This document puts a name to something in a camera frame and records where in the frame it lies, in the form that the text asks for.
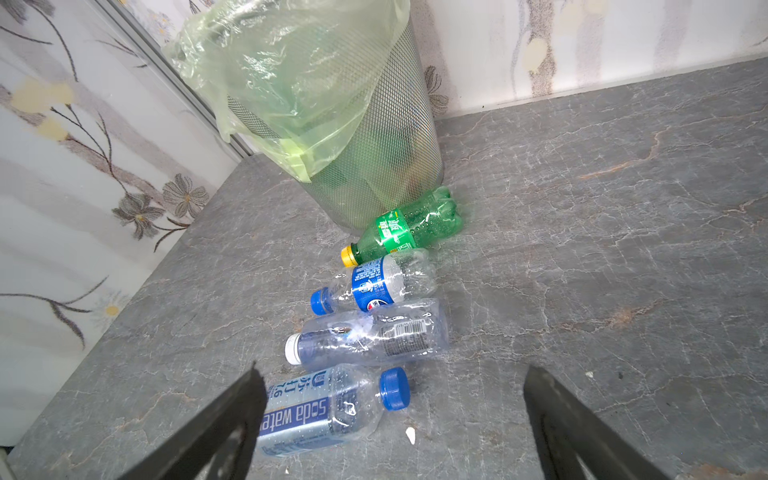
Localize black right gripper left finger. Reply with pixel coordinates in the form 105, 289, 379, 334
121, 367, 267, 479

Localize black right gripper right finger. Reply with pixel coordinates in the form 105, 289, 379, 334
523, 365, 667, 480

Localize green bottle near bin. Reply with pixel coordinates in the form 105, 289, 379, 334
340, 186, 463, 268

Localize metal mesh waste bin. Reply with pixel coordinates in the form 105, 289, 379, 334
224, 17, 445, 235

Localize green plastic bin liner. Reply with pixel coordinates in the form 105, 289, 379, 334
162, 1, 410, 183

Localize soda water bottle blue cap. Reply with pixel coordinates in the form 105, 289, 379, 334
257, 364, 411, 457

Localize clear bottle white cap barcode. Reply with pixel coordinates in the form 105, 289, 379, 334
284, 298, 449, 372

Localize Pepsi water bottle blue cap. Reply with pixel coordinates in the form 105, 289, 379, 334
310, 248, 437, 316

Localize left aluminium corner post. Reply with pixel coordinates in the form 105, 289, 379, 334
92, 0, 255, 159

